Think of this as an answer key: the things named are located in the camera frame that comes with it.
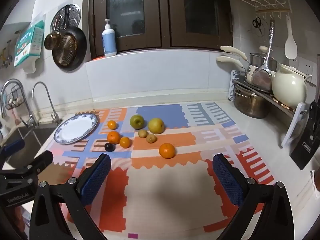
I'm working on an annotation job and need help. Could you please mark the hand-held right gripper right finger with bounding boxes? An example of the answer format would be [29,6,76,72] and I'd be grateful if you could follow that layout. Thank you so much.
[212,154,294,240]

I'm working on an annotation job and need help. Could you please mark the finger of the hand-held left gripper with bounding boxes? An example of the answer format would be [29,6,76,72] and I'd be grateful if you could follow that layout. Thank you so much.
[0,139,25,162]
[0,151,54,183]

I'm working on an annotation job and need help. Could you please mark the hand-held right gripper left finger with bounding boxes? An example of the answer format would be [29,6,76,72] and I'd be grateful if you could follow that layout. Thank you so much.
[29,153,112,240]

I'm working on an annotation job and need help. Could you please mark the blue and white plate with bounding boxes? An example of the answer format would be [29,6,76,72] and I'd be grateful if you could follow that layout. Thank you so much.
[54,113,98,145]

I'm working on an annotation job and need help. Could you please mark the green apple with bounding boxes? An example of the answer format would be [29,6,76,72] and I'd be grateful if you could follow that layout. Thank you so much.
[129,115,145,130]

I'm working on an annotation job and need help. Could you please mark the yellow pear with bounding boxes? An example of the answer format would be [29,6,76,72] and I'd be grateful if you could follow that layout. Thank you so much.
[148,118,165,134]

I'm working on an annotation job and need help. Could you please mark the steel sink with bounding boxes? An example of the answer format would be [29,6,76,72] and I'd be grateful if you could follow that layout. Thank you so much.
[0,125,58,167]

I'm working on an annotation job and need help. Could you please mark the large chrome faucet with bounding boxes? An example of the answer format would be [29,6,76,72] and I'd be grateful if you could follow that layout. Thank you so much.
[0,79,38,128]

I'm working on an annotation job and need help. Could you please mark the slim chrome faucet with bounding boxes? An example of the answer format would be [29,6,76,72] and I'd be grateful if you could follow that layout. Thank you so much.
[32,81,63,124]

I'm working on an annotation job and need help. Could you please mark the patterned orange and blue mat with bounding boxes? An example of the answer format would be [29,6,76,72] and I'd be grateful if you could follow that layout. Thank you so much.
[49,102,275,239]

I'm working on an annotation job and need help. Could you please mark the steel pot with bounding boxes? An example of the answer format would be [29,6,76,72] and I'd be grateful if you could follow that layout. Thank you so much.
[234,84,272,119]

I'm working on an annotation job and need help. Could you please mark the grey kitchen shelf rack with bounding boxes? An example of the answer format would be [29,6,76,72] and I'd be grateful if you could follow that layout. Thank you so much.
[231,77,308,148]

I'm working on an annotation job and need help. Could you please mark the black knife block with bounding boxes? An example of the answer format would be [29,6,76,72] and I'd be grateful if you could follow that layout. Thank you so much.
[290,101,320,170]

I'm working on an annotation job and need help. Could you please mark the white plastic rack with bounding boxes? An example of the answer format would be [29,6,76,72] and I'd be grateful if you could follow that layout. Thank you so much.
[229,70,247,102]

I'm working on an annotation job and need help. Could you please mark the teal plastic bag box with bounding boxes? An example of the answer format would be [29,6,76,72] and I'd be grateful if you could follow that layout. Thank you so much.
[14,20,45,74]

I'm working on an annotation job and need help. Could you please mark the metal skimmer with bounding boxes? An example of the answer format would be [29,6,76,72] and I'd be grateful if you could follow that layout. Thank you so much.
[251,20,275,92]

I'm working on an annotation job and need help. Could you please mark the gold perforated strainer pan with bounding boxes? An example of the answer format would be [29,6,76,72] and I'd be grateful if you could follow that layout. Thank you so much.
[54,34,78,67]

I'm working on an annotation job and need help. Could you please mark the cream ceramic jug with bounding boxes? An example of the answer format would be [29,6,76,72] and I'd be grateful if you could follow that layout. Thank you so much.
[272,64,313,109]

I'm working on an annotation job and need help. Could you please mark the brown round utensil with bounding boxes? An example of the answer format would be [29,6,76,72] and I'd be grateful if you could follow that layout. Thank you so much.
[44,32,62,50]

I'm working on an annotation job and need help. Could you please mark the black frying pan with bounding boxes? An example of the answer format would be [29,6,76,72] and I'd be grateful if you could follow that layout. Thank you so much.
[52,27,87,72]

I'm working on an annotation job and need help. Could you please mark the blue pump soap bottle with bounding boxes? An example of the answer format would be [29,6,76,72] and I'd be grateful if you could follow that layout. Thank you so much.
[102,19,117,57]

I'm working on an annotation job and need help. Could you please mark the round metal steamer rack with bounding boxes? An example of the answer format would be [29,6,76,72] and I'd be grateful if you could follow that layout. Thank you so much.
[51,4,81,33]

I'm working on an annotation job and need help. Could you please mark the white rice paddle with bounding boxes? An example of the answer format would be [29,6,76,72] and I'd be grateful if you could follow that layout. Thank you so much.
[285,15,298,60]

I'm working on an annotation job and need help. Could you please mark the black scissors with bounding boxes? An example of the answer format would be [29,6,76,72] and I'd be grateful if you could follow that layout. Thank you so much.
[252,17,263,36]

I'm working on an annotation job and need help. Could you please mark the black wire basket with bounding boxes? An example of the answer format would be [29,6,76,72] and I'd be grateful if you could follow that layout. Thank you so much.
[4,85,27,110]

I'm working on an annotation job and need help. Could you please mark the yellow wall hook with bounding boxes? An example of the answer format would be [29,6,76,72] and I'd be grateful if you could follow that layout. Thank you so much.
[0,40,13,70]

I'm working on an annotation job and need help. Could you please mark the cream-handled saucepan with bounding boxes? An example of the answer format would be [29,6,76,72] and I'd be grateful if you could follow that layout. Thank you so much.
[216,56,258,84]
[220,45,278,72]

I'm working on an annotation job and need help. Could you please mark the white wall socket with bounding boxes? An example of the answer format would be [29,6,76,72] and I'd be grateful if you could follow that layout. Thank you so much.
[290,56,315,77]

